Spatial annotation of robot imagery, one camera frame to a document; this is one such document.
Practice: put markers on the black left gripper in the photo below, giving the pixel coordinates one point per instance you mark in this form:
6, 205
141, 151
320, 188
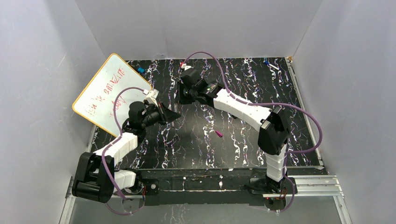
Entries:
163, 113

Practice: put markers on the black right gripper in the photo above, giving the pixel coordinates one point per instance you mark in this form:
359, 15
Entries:
180, 94

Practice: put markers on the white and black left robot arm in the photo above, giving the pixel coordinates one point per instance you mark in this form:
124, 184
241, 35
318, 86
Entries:
96, 178

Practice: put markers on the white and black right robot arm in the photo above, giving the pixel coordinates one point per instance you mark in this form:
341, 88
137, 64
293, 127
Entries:
272, 125

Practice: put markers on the magenta pen cap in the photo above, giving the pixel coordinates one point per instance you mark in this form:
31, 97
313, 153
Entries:
219, 133

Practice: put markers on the blue marker cap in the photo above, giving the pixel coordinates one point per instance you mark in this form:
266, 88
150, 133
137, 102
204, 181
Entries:
141, 70

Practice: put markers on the yellow framed whiteboard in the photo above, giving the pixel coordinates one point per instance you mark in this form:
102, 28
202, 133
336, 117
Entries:
113, 88

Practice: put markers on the white blue marker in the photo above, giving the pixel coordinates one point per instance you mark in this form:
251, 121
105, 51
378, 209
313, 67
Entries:
270, 65

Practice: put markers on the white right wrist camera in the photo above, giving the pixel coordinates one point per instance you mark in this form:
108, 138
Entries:
184, 66

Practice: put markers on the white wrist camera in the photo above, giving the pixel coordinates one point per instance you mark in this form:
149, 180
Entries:
151, 96
184, 66

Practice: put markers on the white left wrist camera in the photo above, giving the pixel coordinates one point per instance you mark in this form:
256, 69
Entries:
151, 96

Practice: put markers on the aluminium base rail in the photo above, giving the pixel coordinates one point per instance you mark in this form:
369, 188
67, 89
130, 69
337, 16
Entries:
299, 185

